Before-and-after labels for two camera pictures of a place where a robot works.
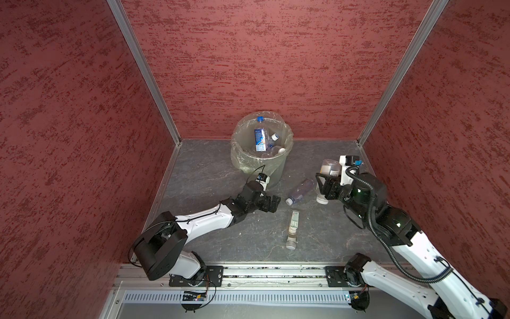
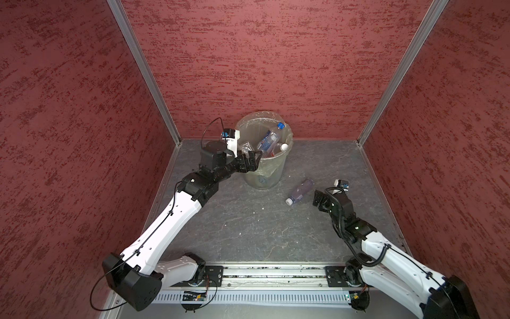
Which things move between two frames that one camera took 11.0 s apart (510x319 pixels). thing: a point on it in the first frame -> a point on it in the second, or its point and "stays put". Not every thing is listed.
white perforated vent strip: [240, 296] stays put
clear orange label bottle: [331, 167] -> [279, 147]
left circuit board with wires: [196, 296] stays put
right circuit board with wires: [360, 300] stays put
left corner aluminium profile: [126, 28] stays put
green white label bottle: [291, 238] -> [246, 147]
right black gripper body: [346, 197] -> [325, 205]
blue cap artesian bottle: [260, 135] -> [269, 139]
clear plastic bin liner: [260, 143] stays put
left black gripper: [265, 207] -> [253, 164]
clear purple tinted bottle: [303, 191] stays put
